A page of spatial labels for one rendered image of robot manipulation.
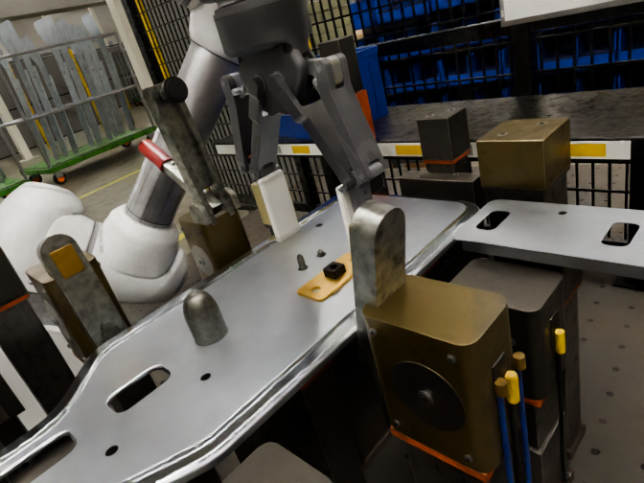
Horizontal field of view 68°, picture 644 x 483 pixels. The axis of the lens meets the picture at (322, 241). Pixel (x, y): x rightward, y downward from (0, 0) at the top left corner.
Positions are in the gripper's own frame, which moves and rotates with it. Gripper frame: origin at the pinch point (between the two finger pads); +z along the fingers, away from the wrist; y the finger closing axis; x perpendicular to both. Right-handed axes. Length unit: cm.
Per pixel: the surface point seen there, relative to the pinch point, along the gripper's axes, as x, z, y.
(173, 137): 1.4, -9.3, 19.3
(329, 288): 2.2, 5.8, -1.5
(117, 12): -296, -76, 633
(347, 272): -0.8, 5.8, -1.3
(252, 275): 3.3, 6.2, 9.7
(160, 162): 0.7, -5.7, 26.7
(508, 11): -54, -10, 5
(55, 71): -394, -38, 1256
